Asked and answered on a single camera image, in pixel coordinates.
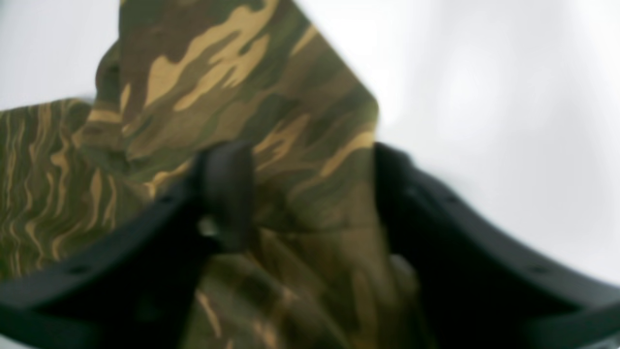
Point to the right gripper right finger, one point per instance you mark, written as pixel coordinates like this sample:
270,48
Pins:
481,288

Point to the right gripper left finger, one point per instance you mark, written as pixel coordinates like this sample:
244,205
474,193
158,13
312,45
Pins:
134,288

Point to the camouflage T-shirt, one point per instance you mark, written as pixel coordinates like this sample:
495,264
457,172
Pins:
186,74

